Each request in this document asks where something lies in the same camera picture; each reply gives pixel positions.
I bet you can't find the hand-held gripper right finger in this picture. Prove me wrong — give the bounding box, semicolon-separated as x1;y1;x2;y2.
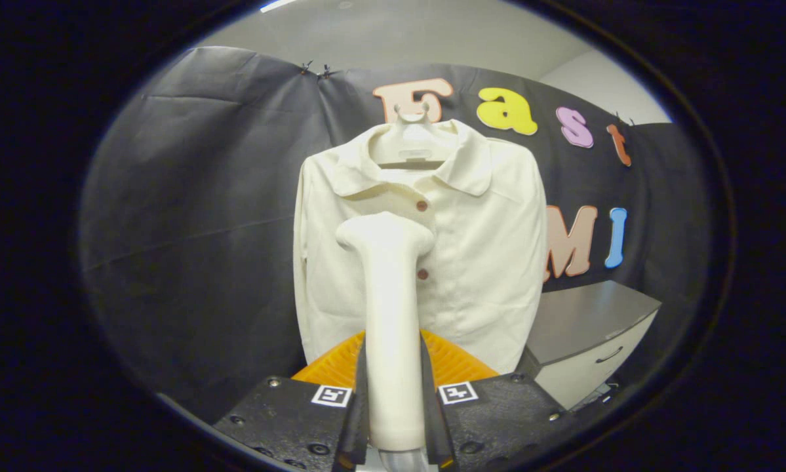
419;329;567;471

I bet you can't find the cream button shirt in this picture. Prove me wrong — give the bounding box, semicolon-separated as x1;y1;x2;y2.
293;119;549;376

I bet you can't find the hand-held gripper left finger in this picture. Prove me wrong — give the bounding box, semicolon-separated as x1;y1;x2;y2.
212;330;371;472

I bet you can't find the white garment steamer head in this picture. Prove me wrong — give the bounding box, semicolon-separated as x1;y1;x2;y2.
335;211;436;453

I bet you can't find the white clothes hanger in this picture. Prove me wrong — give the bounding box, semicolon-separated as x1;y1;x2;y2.
370;103;459;170

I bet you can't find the grey cabinet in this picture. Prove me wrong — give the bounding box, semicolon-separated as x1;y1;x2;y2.
516;281;662;410

